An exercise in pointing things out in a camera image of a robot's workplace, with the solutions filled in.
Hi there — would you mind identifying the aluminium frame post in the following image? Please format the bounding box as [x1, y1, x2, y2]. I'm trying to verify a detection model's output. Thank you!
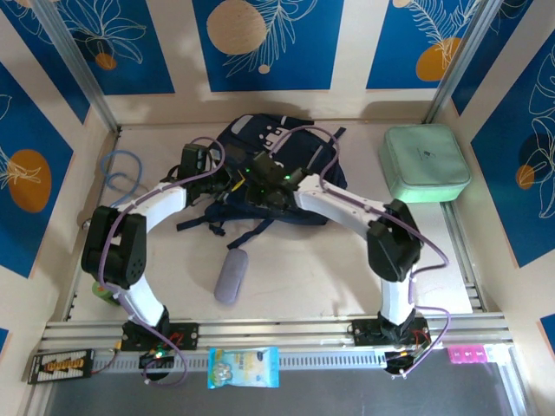
[32, 0, 121, 133]
[423, 0, 509, 126]

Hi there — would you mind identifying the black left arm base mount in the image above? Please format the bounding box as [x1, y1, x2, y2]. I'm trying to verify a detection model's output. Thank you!
[121, 322, 200, 351]

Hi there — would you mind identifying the black power distribution board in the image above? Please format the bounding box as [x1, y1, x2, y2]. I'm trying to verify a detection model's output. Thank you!
[27, 348, 96, 386]

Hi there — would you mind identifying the navy blue backpack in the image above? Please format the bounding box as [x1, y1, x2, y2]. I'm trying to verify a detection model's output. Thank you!
[166, 113, 350, 251]

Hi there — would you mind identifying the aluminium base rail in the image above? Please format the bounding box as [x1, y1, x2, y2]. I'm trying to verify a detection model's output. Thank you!
[36, 312, 517, 374]

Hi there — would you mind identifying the light blue snack packet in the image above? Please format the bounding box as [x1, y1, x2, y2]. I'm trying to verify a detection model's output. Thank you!
[206, 346, 282, 390]

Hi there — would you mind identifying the green bottle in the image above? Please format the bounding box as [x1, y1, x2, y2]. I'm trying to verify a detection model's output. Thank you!
[90, 279, 121, 308]

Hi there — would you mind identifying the purple glasses case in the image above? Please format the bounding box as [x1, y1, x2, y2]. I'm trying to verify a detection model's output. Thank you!
[213, 247, 250, 304]

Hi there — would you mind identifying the blue cable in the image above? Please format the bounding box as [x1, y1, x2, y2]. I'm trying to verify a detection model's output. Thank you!
[100, 149, 152, 205]

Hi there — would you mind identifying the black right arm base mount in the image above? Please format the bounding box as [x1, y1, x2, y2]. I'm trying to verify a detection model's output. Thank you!
[351, 318, 431, 348]

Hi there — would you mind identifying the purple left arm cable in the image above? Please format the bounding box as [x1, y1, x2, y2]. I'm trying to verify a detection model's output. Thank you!
[97, 136, 226, 389]

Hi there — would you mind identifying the mint green zip case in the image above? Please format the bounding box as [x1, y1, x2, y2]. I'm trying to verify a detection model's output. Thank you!
[379, 124, 472, 204]

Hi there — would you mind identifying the pink pill box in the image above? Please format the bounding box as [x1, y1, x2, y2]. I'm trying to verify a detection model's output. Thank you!
[447, 345, 489, 364]

